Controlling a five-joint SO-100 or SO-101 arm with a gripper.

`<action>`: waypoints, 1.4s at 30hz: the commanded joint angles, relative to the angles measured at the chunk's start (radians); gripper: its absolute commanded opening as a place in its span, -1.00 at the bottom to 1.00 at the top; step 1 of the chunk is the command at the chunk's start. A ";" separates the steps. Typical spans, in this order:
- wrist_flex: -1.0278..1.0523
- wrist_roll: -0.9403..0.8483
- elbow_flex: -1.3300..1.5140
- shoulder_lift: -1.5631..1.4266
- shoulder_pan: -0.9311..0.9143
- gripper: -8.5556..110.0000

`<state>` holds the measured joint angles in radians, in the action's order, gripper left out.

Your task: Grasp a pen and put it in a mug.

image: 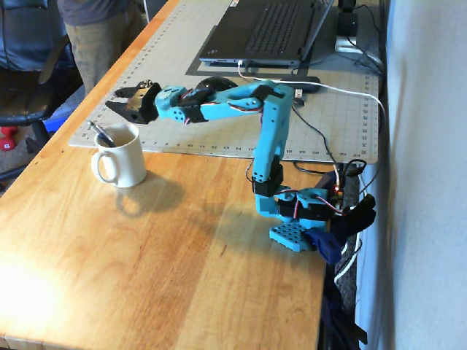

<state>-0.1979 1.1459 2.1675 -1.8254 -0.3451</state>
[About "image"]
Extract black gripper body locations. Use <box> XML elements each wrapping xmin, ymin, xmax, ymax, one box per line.
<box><xmin>127</xmin><ymin>82</ymin><xmax>162</xmax><ymax>125</ymax></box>

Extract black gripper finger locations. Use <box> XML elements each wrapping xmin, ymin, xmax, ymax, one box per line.
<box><xmin>104</xmin><ymin>101</ymin><xmax>133</xmax><ymax>122</ymax></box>
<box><xmin>114</xmin><ymin>80</ymin><xmax>153</xmax><ymax>99</ymax></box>

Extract black and silver pen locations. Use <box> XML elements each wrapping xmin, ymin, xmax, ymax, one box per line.
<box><xmin>87</xmin><ymin>120</ymin><xmax>117</xmax><ymax>149</ymax></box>

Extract white ceramic mug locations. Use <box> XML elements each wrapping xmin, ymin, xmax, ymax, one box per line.
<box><xmin>90</xmin><ymin>122</ymin><xmax>148</xmax><ymax>189</ymax></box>

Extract grey gridded cutting mat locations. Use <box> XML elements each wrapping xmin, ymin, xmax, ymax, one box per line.
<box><xmin>68</xmin><ymin>0</ymin><xmax>380</xmax><ymax>166</ymax></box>

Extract person in khaki trousers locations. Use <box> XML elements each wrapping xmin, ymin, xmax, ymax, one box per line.
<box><xmin>57</xmin><ymin>0</ymin><xmax>147</xmax><ymax>96</ymax></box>

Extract blue plastic container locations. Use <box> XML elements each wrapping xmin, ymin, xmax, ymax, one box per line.
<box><xmin>43</xmin><ymin>85</ymin><xmax>87</xmax><ymax>135</ymax></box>

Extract black computer mouse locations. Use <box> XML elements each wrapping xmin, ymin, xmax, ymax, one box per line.
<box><xmin>196</xmin><ymin>76</ymin><xmax>239</xmax><ymax>93</ymax></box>

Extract black office chair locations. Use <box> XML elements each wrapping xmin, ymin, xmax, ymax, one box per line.
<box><xmin>0</xmin><ymin>0</ymin><xmax>84</xmax><ymax>183</ymax></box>

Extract red dumbbell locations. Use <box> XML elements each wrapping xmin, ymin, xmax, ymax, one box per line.
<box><xmin>0</xmin><ymin>125</ymin><xmax>20</xmax><ymax>152</ymax></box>

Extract black laptop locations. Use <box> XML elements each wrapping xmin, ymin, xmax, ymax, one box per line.
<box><xmin>198</xmin><ymin>0</ymin><xmax>335</xmax><ymax>69</ymax></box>

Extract black usb hub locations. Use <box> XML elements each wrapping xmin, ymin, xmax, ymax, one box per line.
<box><xmin>290</xmin><ymin>76</ymin><xmax>321</xmax><ymax>94</ymax></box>

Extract black power adapter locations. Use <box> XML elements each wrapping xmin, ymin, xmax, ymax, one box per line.
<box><xmin>334</xmin><ymin>0</ymin><xmax>366</xmax><ymax>55</ymax></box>

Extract dark blue table clamp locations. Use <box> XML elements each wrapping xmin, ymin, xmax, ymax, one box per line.
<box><xmin>304</xmin><ymin>174</ymin><xmax>377</xmax><ymax>265</ymax></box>

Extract black usb cable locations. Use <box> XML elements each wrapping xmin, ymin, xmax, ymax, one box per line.
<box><xmin>290</xmin><ymin>89</ymin><xmax>339</xmax><ymax>174</ymax></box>

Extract white usb cable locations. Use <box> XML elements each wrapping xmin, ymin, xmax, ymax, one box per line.
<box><xmin>236</xmin><ymin>60</ymin><xmax>388</xmax><ymax>289</ymax></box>

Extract black power cable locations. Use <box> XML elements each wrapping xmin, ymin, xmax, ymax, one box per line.
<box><xmin>346</xmin><ymin>2</ymin><xmax>386</xmax><ymax>76</ymax></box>

